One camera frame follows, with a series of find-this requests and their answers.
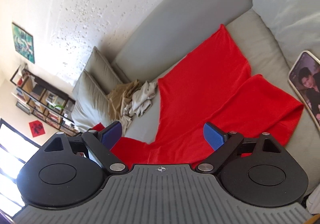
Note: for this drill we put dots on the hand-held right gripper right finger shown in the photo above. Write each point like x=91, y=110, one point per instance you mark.
x=215, y=137

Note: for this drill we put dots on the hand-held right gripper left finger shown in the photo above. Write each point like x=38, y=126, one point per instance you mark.
x=112, y=135

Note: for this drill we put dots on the red long-sleeve shirt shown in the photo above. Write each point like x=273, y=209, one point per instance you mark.
x=200, y=94

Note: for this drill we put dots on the tan crumpled cloth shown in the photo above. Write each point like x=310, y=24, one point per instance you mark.
x=120, y=99

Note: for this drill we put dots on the grey throw pillows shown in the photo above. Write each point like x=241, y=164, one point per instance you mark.
x=87, y=104

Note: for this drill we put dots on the beige crumpled cloth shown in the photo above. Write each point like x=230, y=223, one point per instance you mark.
x=141, y=101

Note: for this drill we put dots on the grey-green pillow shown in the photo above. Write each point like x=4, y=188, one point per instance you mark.
x=102, y=68

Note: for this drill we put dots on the grey sofa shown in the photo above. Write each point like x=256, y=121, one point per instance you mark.
x=260, y=46

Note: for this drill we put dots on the bright window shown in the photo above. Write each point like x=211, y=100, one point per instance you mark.
x=12, y=161

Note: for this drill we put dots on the smartphone with beige case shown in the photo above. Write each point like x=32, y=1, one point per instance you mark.
x=307, y=83

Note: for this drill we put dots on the red paper wall decoration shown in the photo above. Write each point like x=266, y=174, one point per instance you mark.
x=37, y=128

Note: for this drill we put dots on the black frame bookshelf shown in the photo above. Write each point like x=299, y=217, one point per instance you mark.
x=42, y=99

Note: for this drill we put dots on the green wall picture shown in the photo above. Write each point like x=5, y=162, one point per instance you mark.
x=23, y=42

